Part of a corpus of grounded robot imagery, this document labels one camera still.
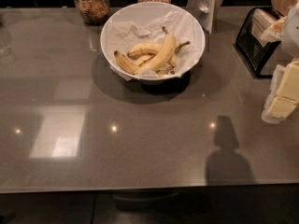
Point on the long top banana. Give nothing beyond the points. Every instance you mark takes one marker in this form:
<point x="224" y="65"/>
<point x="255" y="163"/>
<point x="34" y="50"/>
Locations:
<point x="164" y="54"/>

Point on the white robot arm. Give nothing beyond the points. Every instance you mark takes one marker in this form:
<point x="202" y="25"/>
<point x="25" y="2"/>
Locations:
<point x="286" y="29"/>

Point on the curved back banana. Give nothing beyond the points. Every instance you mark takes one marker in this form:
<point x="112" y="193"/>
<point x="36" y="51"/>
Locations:
<point x="143" y="52"/>

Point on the white bowl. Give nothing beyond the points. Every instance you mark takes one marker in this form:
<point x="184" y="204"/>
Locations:
<point x="143" y="22"/>

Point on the left front banana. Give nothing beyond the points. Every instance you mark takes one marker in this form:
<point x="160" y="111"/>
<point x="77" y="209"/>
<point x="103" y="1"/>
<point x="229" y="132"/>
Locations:
<point x="127" y="65"/>

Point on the white paper liner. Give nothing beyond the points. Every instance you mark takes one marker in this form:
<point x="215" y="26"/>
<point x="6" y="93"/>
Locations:
<point x="152" y="42"/>

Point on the glass jar with brown nuts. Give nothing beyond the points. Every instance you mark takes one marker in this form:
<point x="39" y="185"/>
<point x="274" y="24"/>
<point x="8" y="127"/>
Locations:
<point x="93" y="12"/>

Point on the black wire napkin holder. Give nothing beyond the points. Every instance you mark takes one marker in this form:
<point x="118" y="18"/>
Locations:
<point x="252" y="49"/>

